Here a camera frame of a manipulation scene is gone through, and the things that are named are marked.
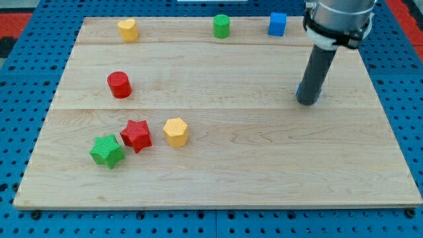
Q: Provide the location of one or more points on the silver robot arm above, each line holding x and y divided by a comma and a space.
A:
334, 23

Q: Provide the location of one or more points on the red star block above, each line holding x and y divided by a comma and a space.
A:
136, 134

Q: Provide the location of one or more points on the green star block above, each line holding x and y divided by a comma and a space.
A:
107, 151

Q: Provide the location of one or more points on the yellow hexagon block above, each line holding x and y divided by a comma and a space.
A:
176, 132

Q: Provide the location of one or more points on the wooden board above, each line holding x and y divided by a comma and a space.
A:
251, 145

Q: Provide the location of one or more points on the blue block behind rod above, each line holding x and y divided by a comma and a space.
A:
299, 88

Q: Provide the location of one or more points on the green cylinder block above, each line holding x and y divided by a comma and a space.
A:
221, 26

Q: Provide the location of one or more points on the red cylinder block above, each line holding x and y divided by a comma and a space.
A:
119, 84

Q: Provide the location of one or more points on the blue cube block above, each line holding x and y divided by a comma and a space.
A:
277, 24

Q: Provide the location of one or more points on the yellow heart block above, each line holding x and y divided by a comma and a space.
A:
128, 30

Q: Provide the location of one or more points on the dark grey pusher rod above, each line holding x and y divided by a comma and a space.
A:
314, 76

